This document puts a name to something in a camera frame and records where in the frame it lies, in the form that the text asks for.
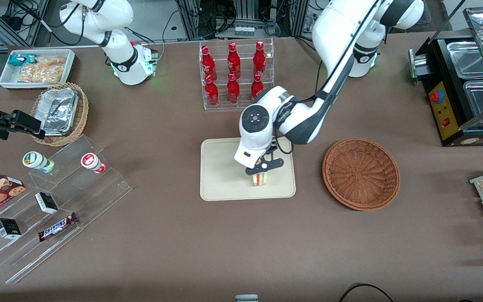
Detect beige plastic tray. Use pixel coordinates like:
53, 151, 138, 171
200, 138, 296, 202

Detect white rectangular snack tray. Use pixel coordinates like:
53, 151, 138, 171
0, 49, 76, 90

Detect light wicker basket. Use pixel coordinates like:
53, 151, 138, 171
31, 82, 89, 147

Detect brown round wicker basket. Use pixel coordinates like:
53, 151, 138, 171
322, 138, 401, 211

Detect stacked aluminium foil containers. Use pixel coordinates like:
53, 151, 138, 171
40, 88, 79, 135

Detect green lidded yogurt cup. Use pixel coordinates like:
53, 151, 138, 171
22, 151, 55, 174

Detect clear acrylic bottle rack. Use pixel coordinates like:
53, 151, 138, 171
199, 37, 275, 111

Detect clear bag of crackers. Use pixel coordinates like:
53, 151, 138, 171
17, 57, 67, 83

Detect red cola bottle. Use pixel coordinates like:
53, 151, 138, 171
251, 73, 265, 100
200, 45, 218, 81
227, 42, 241, 79
253, 41, 267, 78
226, 73, 241, 105
204, 75, 220, 107

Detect green snack packet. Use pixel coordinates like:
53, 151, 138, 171
8, 54, 39, 67

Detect red lidded yogurt cup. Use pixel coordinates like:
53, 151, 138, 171
80, 153, 108, 174

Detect small black box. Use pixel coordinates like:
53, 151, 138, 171
35, 192, 59, 215
0, 218, 22, 240

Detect clear acrylic stepped display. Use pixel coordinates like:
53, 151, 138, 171
0, 134, 133, 285

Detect Snickers chocolate bar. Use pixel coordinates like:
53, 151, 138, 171
38, 212, 79, 242

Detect black food warmer machine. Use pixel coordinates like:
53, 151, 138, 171
408, 6, 483, 147

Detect aluminium profile frame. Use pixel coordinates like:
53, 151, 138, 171
177, 0, 309, 40

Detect black cable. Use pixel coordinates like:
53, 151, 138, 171
339, 284, 394, 302

